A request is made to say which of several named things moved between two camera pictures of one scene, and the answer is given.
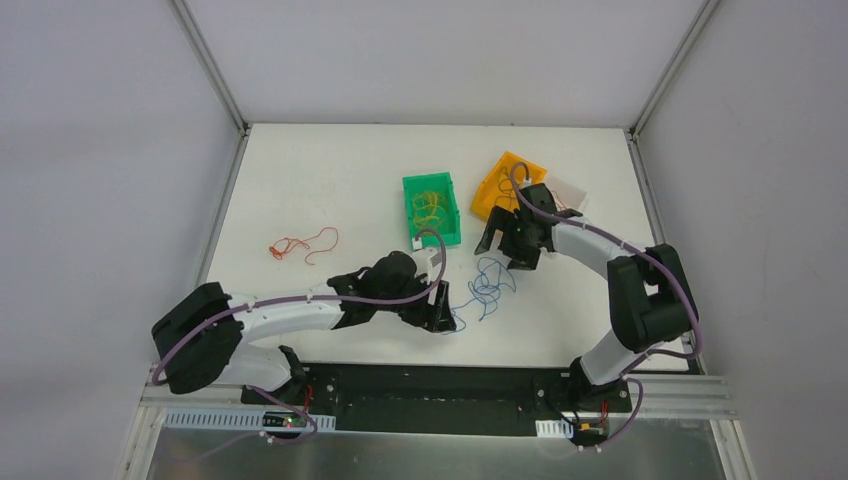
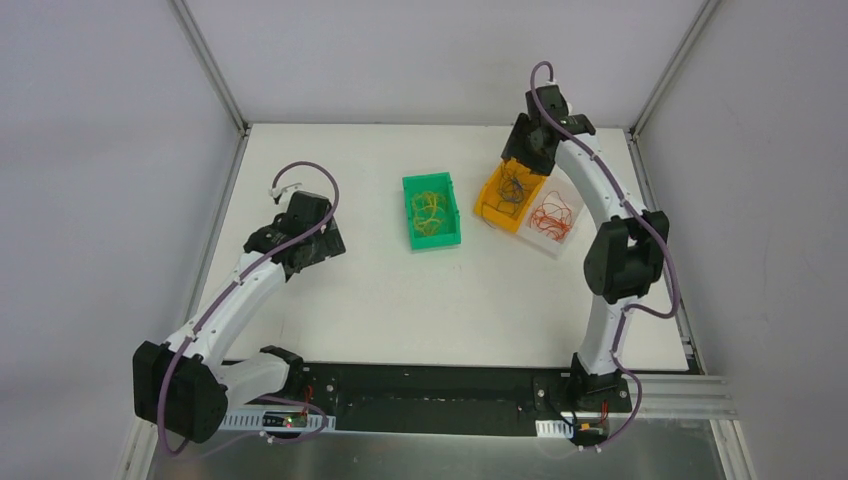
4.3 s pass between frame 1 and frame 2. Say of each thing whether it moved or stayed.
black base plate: stayed
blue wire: moved
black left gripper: moved
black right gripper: moved
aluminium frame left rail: stayed
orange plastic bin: stayed
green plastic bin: stayed
